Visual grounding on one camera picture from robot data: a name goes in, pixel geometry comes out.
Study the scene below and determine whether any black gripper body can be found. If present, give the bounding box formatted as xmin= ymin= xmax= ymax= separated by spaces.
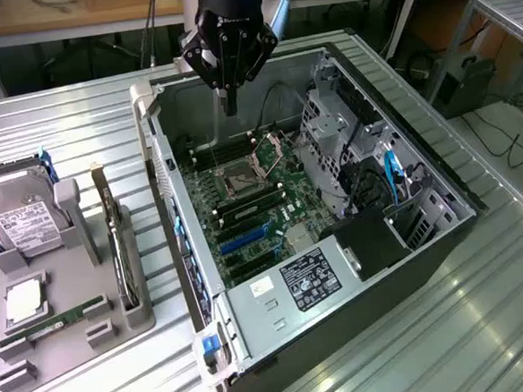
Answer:
xmin=193 ymin=0 xmax=270 ymax=46

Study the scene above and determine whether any graphics card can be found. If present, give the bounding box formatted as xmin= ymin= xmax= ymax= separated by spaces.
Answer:
xmin=88 ymin=158 xmax=143 ymax=314

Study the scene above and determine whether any black tripod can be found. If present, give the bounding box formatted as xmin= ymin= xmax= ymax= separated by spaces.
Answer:
xmin=36 ymin=0 xmax=164 ymax=78

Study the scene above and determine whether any silver drive cage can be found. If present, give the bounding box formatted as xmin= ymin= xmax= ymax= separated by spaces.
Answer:
xmin=294 ymin=45 xmax=407 ymax=212

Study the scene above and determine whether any metal socket cover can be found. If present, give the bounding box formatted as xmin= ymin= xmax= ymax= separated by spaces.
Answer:
xmin=247 ymin=131 xmax=287 ymax=180

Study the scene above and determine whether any CPU socket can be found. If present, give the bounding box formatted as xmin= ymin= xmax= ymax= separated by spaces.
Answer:
xmin=220 ymin=159 xmax=262 ymax=198

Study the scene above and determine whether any green motherboard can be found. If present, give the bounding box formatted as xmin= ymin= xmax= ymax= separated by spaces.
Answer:
xmin=174 ymin=126 xmax=340 ymax=292

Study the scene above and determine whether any installed black RAM stick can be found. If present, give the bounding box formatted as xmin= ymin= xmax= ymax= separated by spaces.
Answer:
xmin=210 ymin=188 xmax=282 ymax=230

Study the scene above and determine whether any blue disk caddy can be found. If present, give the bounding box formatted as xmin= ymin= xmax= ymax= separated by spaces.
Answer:
xmin=0 ymin=147 xmax=59 ymax=188

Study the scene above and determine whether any blue expansion slot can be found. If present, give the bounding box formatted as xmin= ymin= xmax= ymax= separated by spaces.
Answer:
xmin=218 ymin=219 xmax=275 ymax=256

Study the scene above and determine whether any silver chipset heatsink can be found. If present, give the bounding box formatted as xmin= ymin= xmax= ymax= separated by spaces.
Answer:
xmin=284 ymin=226 xmax=315 ymax=254

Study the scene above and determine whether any black box on floor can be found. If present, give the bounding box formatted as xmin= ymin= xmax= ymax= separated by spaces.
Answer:
xmin=431 ymin=53 xmax=499 ymax=120

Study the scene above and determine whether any black expansion slot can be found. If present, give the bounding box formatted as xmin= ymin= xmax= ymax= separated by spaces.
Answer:
xmin=223 ymin=247 xmax=281 ymax=284

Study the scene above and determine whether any silver disk bay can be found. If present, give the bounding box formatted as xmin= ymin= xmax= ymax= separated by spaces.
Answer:
xmin=384 ymin=184 xmax=480 ymax=253

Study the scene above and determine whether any silver hard disk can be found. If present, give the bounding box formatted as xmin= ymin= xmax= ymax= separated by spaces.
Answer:
xmin=0 ymin=162 xmax=76 ymax=260

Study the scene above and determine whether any metal slat side table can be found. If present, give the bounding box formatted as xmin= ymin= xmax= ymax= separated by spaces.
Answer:
xmin=442 ymin=0 xmax=523 ymax=103

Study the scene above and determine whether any silver power supply unit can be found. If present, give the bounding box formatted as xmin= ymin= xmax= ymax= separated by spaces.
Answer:
xmin=222 ymin=235 xmax=376 ymax=361

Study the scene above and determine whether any grey parts rack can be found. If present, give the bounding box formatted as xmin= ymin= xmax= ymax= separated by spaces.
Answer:
xmin=0 ymin=172 xmax=162 ymax=392

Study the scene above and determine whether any blue case latch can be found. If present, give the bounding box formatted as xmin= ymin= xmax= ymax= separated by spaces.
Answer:
xmin=199 ymin=336 xmax=222 ymax=358

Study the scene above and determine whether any silver CPU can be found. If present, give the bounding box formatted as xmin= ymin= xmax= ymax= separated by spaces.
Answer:
xmin=2 ymin=280 xmax=47 ymax=325

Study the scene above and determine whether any green RAM stick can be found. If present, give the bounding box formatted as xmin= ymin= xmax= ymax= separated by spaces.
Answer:
xmin=0 ymin=300 xmax=109 ymax=350

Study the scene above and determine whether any open black PC case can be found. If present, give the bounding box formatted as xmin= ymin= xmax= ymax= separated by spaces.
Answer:
xmin=125 ymin=19 xmax=503 ymax=392

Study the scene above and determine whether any thin black wire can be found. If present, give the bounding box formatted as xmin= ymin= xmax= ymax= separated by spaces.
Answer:
xmin=253 ymin=80 xmax=304 ymax=134

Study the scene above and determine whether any grey cable on desk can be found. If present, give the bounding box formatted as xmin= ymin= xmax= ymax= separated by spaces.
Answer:
xmin=31 ymin=0 xmax=80 ymax=15

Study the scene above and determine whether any black coiled cable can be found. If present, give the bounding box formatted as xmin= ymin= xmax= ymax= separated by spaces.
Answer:
xmin=406 ymin=48 xmax=437 ymax=83

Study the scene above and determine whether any black wire bundle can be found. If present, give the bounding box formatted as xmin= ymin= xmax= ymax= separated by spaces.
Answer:
xmin=337 ymin=155 xmax=397 ymax=218

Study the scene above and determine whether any blue wire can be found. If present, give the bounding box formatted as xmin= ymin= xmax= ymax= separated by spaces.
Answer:
xmin=382 ymin=149 xmax=407 ymax=209

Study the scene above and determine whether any black floor cable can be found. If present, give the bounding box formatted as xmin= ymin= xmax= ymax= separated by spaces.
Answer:
xmin=460 ymin=91 xmax=523 ymax=174

